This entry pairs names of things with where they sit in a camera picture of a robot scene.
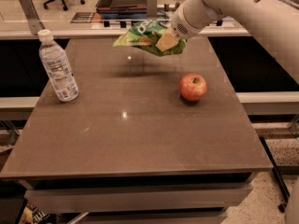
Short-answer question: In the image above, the green rice chip bag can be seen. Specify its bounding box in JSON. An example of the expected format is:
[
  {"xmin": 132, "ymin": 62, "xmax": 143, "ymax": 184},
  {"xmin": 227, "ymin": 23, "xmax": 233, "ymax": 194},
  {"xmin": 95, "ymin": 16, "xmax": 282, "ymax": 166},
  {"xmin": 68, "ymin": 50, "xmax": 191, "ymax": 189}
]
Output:
[{"xmin": 113, "ymin": 21, "xmax": 187, "ymax": 56}]

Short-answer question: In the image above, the left metal bracket post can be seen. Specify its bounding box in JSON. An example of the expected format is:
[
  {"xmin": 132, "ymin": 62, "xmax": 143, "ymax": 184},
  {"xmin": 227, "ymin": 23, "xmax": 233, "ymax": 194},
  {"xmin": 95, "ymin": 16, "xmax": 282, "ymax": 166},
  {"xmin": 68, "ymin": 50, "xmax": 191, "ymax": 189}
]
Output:
[{"xmin": 19, "ymin": 0, "xmax": 45, "ymax": 35}]

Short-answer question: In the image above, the magazine under table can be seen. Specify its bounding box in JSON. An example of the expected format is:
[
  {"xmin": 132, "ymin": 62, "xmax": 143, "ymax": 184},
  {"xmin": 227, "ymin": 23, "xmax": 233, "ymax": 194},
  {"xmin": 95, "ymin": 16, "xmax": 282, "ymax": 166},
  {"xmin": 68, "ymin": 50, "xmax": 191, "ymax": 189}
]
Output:
[{"xmin": 16, "ymin": 202, "xmax": 57, "ymax": 224}]

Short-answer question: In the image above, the red apple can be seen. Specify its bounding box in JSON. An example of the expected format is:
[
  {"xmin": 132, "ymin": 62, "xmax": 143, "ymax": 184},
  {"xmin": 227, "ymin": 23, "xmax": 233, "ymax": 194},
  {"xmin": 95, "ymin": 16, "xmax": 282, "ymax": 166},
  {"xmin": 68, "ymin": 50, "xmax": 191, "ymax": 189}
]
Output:
[{"xmin": 179, "ymin": 74, "xmax": 207, "ymax": 102}]

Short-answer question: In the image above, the black floor bar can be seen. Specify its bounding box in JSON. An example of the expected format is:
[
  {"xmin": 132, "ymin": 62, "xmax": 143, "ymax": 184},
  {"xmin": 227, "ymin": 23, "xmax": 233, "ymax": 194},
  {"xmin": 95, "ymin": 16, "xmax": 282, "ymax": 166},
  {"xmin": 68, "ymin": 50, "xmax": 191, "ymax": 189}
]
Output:
[{"xmin": 260, "ymin": 137, "xmax": 291, "ymax": 213}]

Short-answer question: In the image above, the metal bracket post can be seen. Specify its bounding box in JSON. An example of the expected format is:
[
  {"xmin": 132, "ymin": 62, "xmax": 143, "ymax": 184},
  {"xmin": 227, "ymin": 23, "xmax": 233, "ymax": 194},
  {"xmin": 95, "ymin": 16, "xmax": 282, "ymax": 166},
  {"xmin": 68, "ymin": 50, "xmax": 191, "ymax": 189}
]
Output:
[
  {"xmin": 147, "ymin": 0, "xmax": 157, "ymax": 18},
  {"xmin": 19, "ymin": 0, "xmax": 45, "ymax": 35}
]

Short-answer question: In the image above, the grey tray bin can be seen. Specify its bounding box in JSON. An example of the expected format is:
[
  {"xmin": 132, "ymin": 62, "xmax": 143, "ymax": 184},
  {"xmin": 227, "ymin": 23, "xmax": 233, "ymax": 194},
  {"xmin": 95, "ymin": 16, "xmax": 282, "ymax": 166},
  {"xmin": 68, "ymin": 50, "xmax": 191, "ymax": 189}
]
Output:
[{"xmin": 95, "ymin": 0, "xmax": 150, "ymax": 14}]

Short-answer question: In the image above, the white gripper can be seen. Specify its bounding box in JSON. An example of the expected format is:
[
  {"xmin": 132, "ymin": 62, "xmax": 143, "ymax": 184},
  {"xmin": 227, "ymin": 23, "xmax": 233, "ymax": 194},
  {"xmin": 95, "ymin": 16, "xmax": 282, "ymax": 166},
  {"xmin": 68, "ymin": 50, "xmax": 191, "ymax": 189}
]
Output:
[{"xmin": 156, "ymin": 8, "xmax": 206, "ymax": 52}]

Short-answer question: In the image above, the clear plastic water bottle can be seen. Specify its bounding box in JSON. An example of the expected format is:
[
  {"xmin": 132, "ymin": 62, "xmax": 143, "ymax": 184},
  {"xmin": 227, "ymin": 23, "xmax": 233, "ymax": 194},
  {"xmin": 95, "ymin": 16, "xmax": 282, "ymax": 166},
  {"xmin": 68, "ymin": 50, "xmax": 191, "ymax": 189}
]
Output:
[{"xmin": 37, "ymin": 29, "xmax": 78, "ymax": 102}]

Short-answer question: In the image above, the middle metal bracket post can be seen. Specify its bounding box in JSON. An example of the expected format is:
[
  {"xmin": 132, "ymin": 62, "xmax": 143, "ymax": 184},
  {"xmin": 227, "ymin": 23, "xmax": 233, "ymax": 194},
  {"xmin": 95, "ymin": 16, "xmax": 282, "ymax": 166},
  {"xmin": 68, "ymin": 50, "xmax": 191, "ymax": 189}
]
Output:
[{"xmin": 147, "ymin": 0, "xmax": 157, "ymax": 18}]

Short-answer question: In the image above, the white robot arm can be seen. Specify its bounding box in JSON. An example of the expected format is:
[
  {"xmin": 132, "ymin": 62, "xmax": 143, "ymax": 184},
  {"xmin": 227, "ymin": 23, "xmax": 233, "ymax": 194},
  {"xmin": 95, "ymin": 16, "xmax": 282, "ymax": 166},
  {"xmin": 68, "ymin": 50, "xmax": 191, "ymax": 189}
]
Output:
[{"xmin": 156, "ymin": 0, "xmax": 299, "ymax": 82}]

